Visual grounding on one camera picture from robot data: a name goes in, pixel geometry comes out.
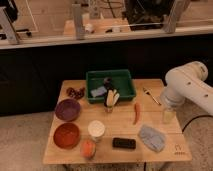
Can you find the dark red grape bunch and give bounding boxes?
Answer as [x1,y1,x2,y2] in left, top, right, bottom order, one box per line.
[66,87,85,100]

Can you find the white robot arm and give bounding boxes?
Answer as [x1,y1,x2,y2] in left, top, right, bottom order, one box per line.
[160,61,213,124]

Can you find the purple bowl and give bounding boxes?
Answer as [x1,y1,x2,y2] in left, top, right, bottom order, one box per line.
[55,99,81,121]

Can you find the red-orange bowl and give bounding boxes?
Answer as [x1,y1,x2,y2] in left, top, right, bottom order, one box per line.
[53,123,80,149]

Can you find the grey folded cloth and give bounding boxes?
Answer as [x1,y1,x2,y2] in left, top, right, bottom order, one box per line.
[138,125,166,152]

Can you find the wooden folding table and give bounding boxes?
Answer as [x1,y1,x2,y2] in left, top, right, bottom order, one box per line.
[42,78,193,166]

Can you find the red chili pepper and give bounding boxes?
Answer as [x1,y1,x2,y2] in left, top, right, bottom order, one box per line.
[133,103,141,125]

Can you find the black rectangular block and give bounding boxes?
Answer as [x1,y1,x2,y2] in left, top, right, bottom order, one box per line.
[112,138,136,149]

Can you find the green plastic bin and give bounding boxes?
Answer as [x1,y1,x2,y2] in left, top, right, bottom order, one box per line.
[86,69,136,104]

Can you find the cup with yellow utensils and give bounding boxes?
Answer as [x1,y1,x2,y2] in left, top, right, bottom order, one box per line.
[104,89,120,113]

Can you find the dark round object in bin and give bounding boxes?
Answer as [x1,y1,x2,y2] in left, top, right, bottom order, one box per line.
[103,77,112,86]

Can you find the blue sponge in bin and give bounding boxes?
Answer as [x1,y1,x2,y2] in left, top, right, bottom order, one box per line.
[91,86,107,97]

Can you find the white lidded cup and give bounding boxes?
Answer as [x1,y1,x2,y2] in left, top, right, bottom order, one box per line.
[88,120,105,142]

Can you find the black machine in background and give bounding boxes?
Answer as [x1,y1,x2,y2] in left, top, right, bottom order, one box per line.
[124,0,174,31]

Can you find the white object on board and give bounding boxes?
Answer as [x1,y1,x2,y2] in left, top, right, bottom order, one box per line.
[85,23,94,34]

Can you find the black cable on floor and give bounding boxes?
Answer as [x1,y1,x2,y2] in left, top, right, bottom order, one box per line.
[181,114,213,133]

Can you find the right grey metal post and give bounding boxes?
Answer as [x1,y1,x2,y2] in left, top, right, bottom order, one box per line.
[163,0,190,34]

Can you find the grey metal post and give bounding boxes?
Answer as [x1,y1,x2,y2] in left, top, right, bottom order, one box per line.
[72,4,85,40]
[163,0,190,34]
[0,7,19,45]

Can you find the middle grey metal post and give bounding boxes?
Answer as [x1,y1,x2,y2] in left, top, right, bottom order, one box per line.
[72,4,85,40]

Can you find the left grey metal post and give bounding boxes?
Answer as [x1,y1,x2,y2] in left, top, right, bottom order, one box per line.
[0,7,19,45]

